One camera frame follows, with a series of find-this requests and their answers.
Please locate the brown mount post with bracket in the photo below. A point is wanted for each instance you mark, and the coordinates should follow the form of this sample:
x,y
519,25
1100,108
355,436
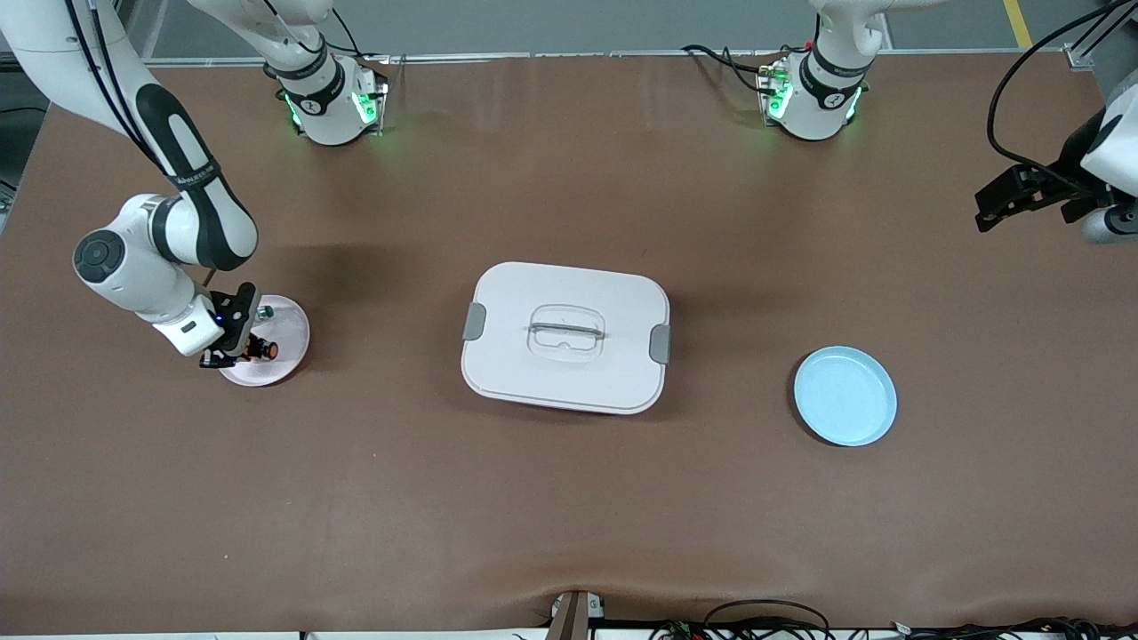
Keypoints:
x,y
573,618

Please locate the light blue round plate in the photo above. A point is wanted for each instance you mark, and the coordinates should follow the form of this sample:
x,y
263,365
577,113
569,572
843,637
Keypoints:
x,y
845,396

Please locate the orange and black push-button switch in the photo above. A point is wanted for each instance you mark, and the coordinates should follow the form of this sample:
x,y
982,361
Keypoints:
x,y
264,350

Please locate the white lidded storage box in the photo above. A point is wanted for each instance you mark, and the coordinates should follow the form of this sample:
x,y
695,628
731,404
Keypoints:
x,y
569,373

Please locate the aluminium frame profile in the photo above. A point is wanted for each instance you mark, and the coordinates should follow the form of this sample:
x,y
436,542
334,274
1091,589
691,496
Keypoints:
x,y
1080,56

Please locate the pink round plate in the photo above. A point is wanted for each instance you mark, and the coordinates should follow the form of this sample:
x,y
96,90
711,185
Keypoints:
x,y
289,333

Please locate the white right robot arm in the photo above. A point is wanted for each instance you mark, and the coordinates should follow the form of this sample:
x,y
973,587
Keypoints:
x,y
191,204

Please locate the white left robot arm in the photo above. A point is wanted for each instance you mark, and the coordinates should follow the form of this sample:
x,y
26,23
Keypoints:
x,y
822,89

